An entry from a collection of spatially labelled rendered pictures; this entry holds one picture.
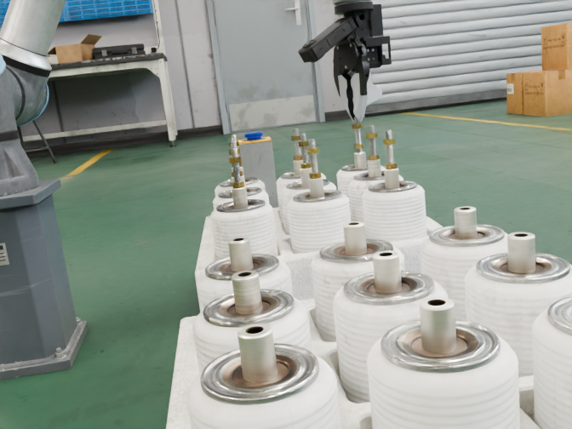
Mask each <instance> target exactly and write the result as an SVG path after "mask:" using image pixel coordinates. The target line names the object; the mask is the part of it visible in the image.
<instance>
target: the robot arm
mask: <svg viewBox="0 0 572 429"><path fill-rule="evenodd" d="M371 1H372V0H333V4H334V5H336V6H335V14H343V15H344V18H341V19H338V20H337V21H336V22H334V23H333V24H332V25H331V26H329V27H328V28H327V29H325V30H324V31H323V32H321V33H320V34H319V35H318V36H316V37H315V38H313V39H312V40H311V41H309V42H308V43H306V44H305V45H304V46H302V49H300V50H299V51H298V53H299V55H300V57H301V58H302V60H303V61H304V63H306V62H311V63H313V62H316V61H318V60H320V59H321V58H323V57H324V55H325V54H326V53H327V52H328V51H330V50H331V49H332V48H333V47H335V48H334V59H333V63H334V80H335V85H336V88H337V91H338V94H339V96H340V98H341V101H342V103H343V105H344V107H345V108H346V110H347V112H348V114H349V116H350V117H351V119H352V121H353V122H354V117H356V119H357V121H358V122H362V121H363V117H364V114H365V110H366V106H367V105H369V104H371V103H373V102H375V101H377V100H379V99H380V98H381V96H382V91H381V89H380V88H379V87H377V86H375V85H373V83H372V77H371V74H370V72H369V69H371V68H378V67H381V66H383V65H390V64H391V63H392V56H391V44H390V36H384V34H383V22H382V11H381V4H373V2H371ZM65 3H66V0H11V1H10V4H9V8H8V11H7V14H6V16H5V19H4V22H3V26H2V29H1V31H0V197H3V196H8V195H12V194H16V193H20V192H26V191H30V190H32V189H35V188H37V187H39V186H40V184H39V179H38V175H37V171H36V170H35V169H34V167H33V165H32V164H31V161H30V159H29V158H28V156H27V155H26V153H25V151H24V149H23V147H22V146H21V143H20V138H19V134H18V129H17V126H21V125H24V124H27V123H29V122H31V121H33V120H34V119H36V118H37V117H39V116H40V115H41V114H42V113H43V111H44V110H45V108H46V106H47V104H48V101H49V87H48V85H47V81H48V79H49V74H50V72H51V69H52V67H51V65H50V64H49V61H48V59H47V55H48V52H49V48H50V45H51V43H52V40H53V37H54V34H55V31H56V28H57V25H58V23H59V20H60V17H61V14H62V11H63V8H64V6H65ZM382 44H388V55H389V59H386V55H385V54H383V51H382ZM350 70H351V71H352V72H350V73H349V74H348V72H349V71H350Z"/></svg>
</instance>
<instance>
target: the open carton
mask: <svg viewBox="0 0 572 429"><path fill-rule="evenodd" d="M101 38H102V36H98V35H93V34H88V35H87V36H86V37H85V38H84V39H83V40H82V42H80V43H75V44H68V45H61V46H54V47H53V48H52V49H51V50H50V51H49V52H48V54H56V55H57V60H58V64H60V63H68V62H77V61H85V60H93V59H94V54H93V48H95V44H96V43H97V42H98V41H99V40H100V39H101Z"/></svg>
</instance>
